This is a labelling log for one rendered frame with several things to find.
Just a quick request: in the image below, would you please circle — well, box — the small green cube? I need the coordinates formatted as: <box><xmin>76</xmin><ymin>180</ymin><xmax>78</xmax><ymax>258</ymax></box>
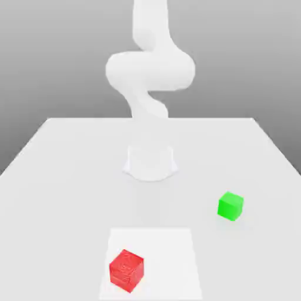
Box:
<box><xmin>217</xmin><ymin>191</ymin><xmax>245</xmax><ymax>222</ymax></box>

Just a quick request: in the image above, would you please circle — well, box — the small red cube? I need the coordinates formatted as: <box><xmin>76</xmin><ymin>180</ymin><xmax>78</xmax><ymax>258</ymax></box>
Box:
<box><xmin>109</xmin><ymin>249</ymin><xmax>145</xmax><ymax>294</ymax></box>

